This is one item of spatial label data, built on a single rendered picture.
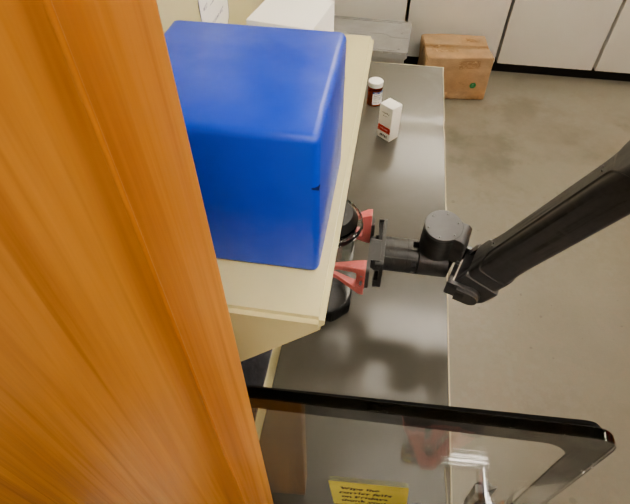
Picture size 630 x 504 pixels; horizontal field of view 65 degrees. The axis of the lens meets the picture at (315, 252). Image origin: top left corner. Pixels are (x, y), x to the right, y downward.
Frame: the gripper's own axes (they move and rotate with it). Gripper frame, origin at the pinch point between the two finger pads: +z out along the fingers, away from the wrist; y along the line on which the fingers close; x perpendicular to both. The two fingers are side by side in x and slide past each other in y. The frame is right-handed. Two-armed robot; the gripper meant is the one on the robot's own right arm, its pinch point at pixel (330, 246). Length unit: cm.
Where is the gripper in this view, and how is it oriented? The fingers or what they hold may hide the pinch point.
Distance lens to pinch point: 83.8
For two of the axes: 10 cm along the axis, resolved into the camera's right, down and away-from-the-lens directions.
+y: -1.6, 7.4, -6.5
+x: 0.1, 6.6, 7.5
